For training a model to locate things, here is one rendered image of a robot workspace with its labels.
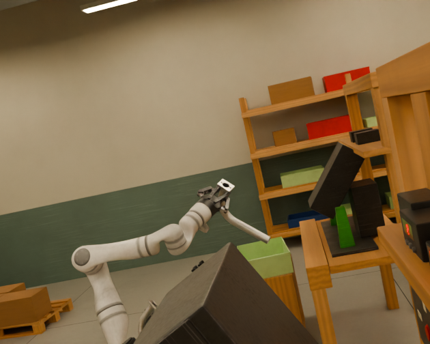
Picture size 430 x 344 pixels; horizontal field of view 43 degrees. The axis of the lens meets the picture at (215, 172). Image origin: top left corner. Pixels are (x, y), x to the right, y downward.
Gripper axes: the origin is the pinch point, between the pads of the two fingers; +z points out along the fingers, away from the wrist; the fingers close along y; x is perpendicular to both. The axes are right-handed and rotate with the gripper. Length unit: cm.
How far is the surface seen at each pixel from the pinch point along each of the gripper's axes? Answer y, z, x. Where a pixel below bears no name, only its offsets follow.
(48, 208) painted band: 370, 289, 548
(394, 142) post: -45, 0, -54
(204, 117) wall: 225, 460, 365
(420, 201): -56, -41, -71
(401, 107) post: -41, 4, -62
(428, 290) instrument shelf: -63, -69, -77
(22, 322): 214, 90, 457
